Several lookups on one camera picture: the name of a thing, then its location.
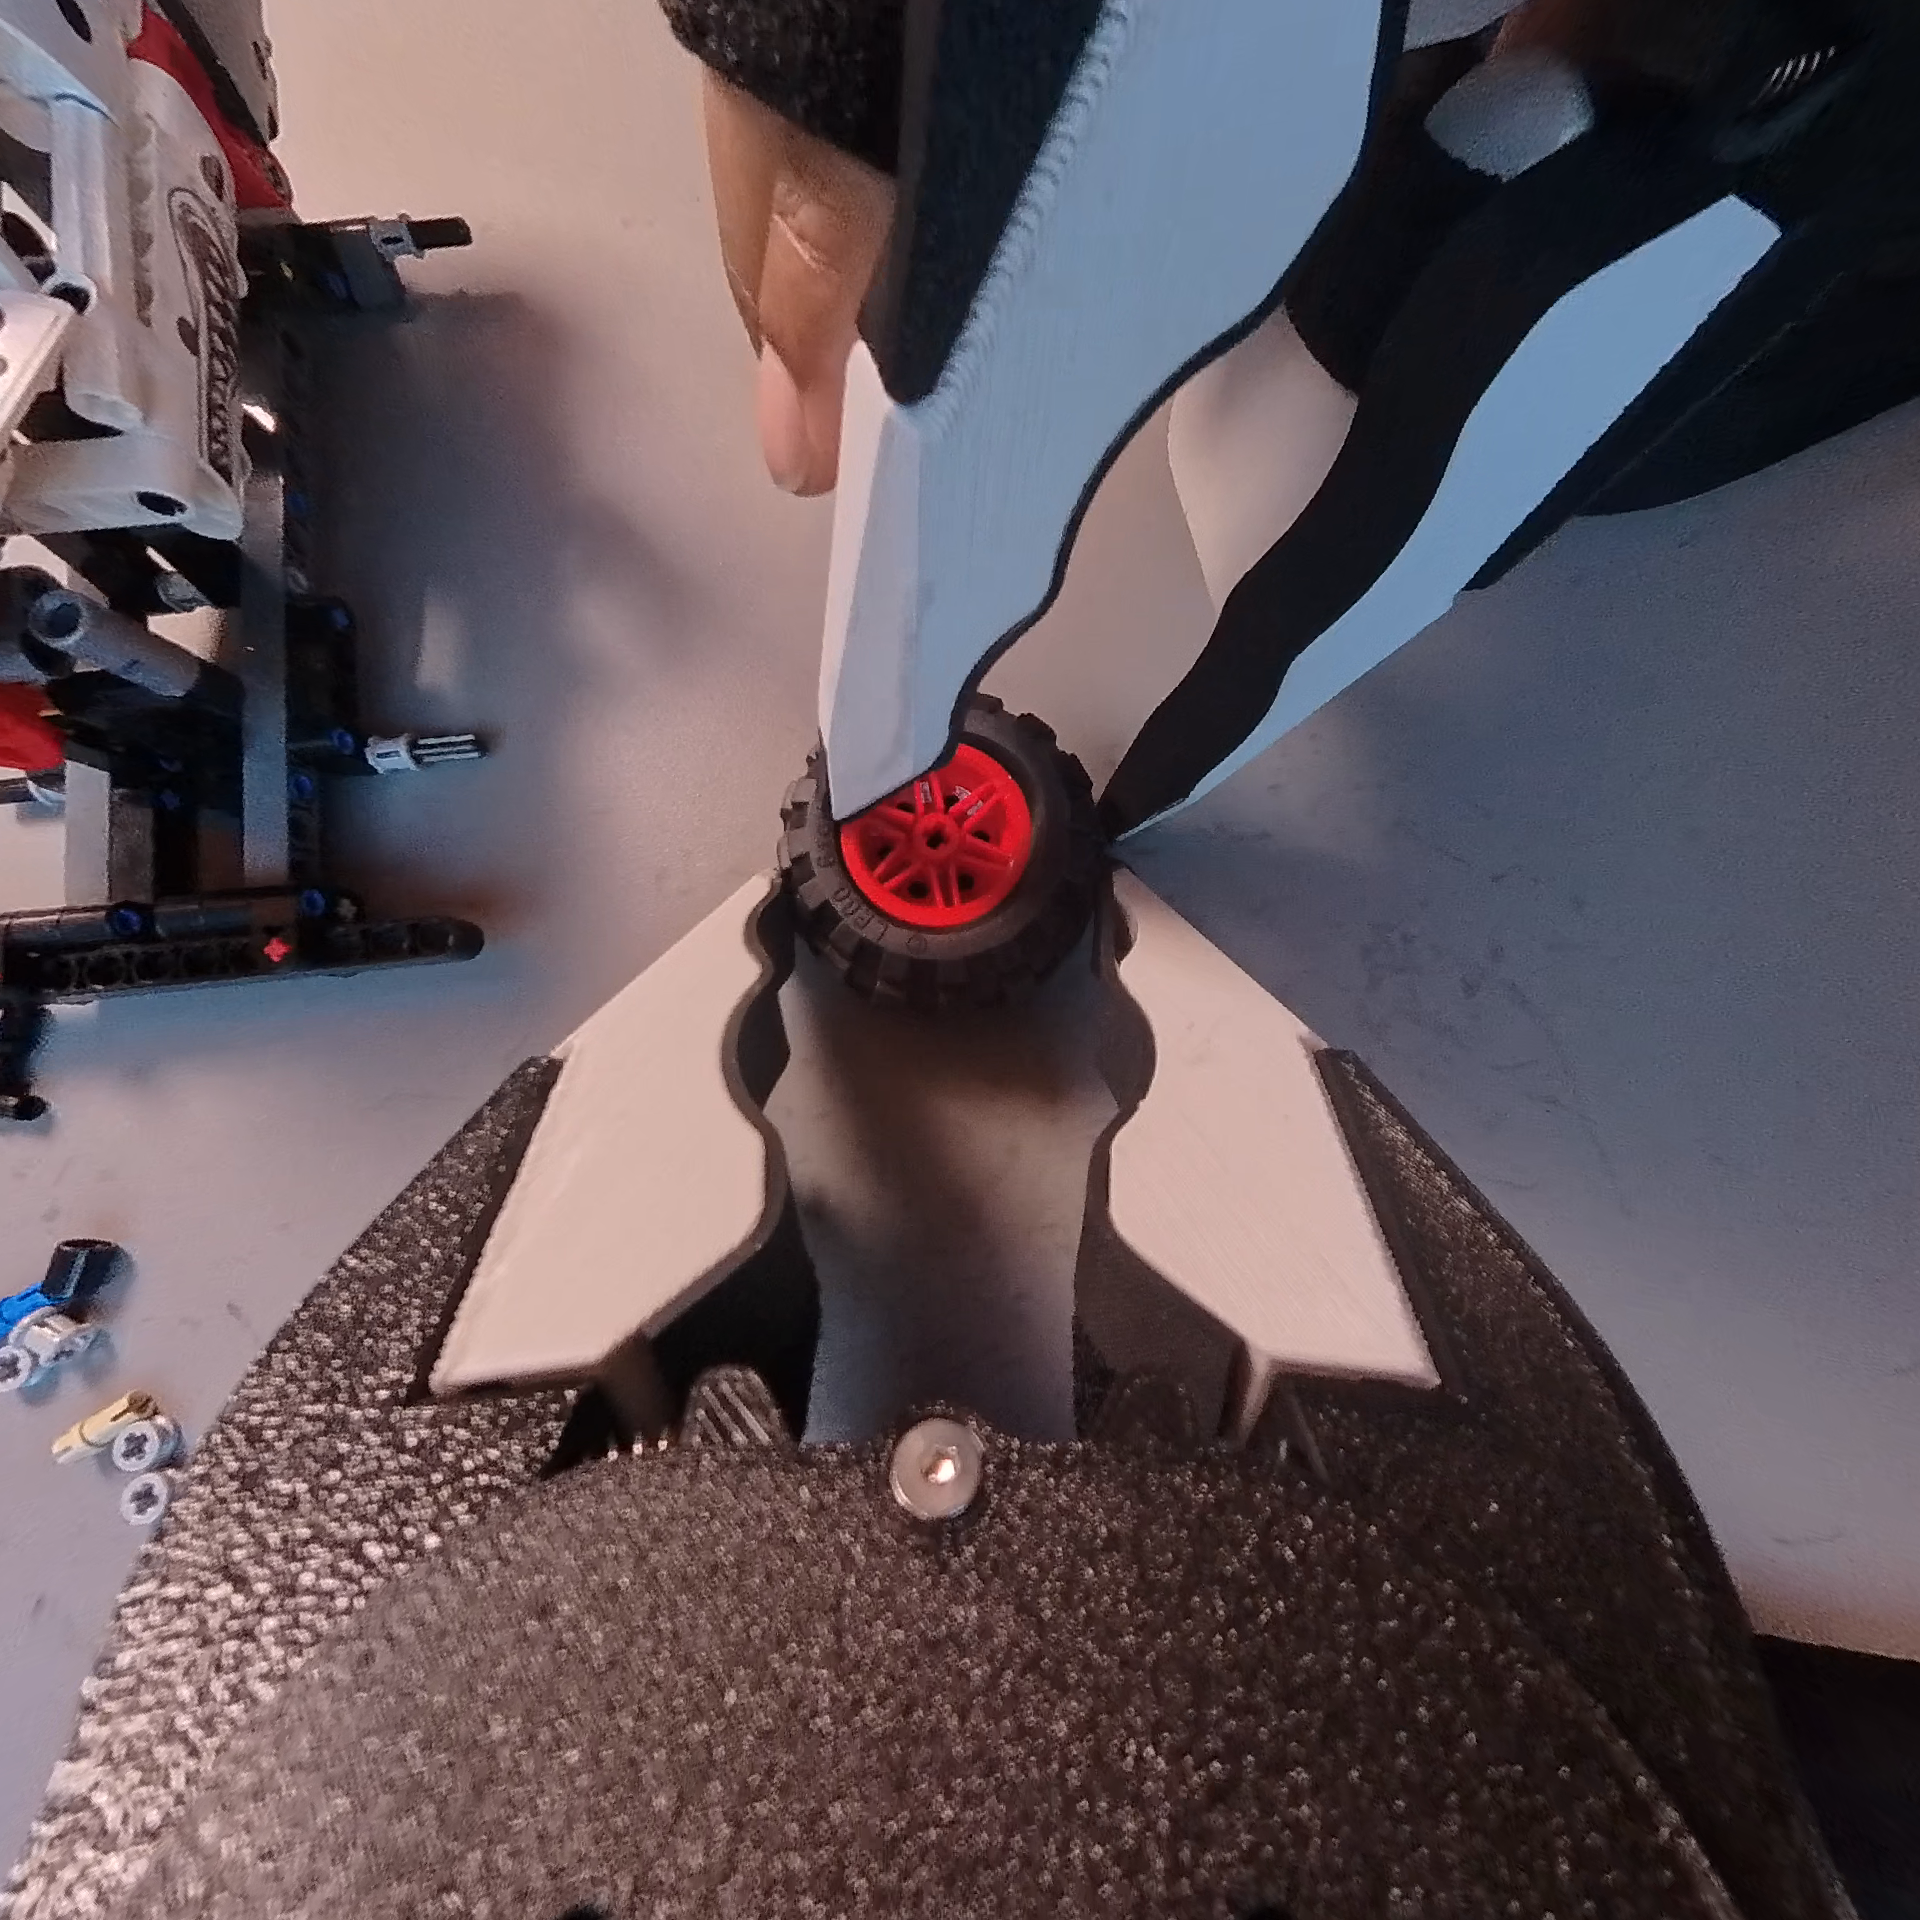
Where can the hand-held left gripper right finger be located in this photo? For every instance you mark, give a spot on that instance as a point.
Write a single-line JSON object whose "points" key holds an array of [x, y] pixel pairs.
{"points": [[1275, 1200]]}

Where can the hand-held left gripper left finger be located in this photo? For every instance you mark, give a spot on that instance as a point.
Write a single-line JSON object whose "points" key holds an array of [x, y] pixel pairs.
{"points": [[616, 1200]]}

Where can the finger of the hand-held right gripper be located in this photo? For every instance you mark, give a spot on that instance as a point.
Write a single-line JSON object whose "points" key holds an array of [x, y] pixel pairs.
{"points": [[1020, 390], [1561, 390]]}

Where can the black toy tire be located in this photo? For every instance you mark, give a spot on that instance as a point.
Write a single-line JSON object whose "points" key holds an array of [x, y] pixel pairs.
{"points": [[947, 966]]}

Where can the red toy wheel hub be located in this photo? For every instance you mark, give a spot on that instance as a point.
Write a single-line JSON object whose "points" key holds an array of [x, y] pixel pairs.
{"points": [[940, 841]]}

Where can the white toy brick truck model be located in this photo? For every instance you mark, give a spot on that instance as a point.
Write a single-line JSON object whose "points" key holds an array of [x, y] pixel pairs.
{"points": [[151, 332]]}

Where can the person's right hand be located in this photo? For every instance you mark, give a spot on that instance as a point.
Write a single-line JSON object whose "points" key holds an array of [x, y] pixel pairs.
{"points": [[805, 300]]}

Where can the cluster of small toy pins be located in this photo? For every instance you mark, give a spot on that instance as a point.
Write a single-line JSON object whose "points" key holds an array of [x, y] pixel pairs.
{"points": [[75, 1322]]}

